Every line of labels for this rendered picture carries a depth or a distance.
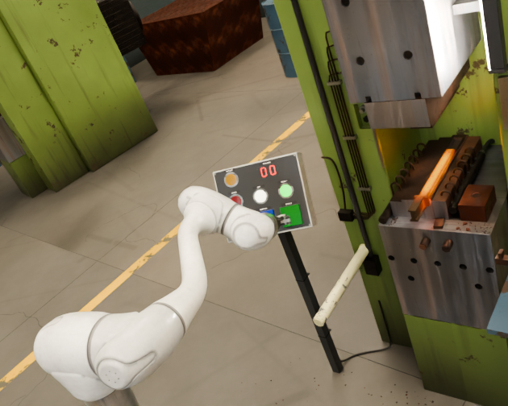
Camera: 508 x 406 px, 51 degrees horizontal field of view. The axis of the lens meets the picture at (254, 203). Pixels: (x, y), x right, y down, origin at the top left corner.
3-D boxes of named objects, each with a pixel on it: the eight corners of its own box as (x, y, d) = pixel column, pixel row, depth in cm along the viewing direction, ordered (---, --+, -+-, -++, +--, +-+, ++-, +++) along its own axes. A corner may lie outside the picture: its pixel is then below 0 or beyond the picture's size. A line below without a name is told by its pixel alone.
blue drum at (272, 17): (313, 76, 618) (289, 0, 575) (275, 79, 658) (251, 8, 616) (339, 55, 650) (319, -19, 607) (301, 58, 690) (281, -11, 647)
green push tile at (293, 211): (303, 223, 196) (298, 203, 196) (283, 227, 198) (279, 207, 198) (304, 223, 198) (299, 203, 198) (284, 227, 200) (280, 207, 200)
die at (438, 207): (449, 220, 180) (445, 199, 176) (393, 216, 192) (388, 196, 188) (483, 153, 205) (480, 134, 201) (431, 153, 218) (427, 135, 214)
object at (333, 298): (326, 329, 203) (322, 319, 200) (314, 326, 206) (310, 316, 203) (372, 254, 229) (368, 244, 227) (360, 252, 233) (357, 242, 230)
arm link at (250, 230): (282, 220, 158) (243, 200, 161) (268, 226, 144) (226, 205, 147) (268, 252, 160) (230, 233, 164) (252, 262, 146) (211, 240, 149)
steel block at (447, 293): (505, 333, 189) (490, 234, 167) (402, 313, 212) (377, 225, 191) (539, 234, 223) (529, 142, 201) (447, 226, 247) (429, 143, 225)
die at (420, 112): (430, 126, 163) (425, 98, 158) (370, 129, 175) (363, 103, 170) (470, 67, 188) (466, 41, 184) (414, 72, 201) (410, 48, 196)
